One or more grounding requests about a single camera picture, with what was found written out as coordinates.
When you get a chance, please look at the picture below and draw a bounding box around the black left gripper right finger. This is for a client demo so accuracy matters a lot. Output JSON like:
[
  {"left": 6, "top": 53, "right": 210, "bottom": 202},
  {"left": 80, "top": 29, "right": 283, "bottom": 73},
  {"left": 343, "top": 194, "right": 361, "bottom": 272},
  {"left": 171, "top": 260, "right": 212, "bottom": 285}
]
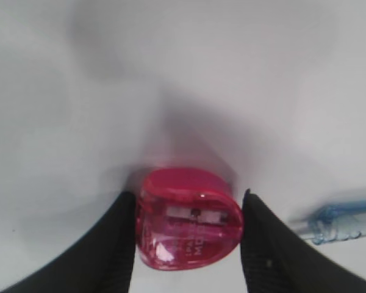
[{"left": 240, "top": 190, "right": 366, "bottom": 292}]

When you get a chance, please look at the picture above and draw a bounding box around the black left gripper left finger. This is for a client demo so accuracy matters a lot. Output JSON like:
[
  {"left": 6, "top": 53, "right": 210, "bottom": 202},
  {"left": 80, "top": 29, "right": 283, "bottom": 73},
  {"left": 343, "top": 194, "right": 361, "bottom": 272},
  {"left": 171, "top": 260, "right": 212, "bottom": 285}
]
[{"left": 5, "top": 192, "right": 136, "bottom": 292}]

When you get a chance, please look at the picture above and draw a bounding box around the pink pencil sharpener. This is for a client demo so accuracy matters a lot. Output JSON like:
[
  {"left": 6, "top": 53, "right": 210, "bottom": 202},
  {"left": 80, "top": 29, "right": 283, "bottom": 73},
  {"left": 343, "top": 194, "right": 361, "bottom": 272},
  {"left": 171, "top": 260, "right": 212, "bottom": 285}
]
[{"left": 135, "top": 168, "right": 244, "bottom": 271}]

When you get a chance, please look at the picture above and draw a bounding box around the blue clear grey pen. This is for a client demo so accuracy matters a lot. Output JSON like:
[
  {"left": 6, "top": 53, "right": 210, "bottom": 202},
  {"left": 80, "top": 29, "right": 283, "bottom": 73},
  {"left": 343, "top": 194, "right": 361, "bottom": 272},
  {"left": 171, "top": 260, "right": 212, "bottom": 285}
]
[{"left": 290, "top": 199, "right": 366, "bottom": 245}]

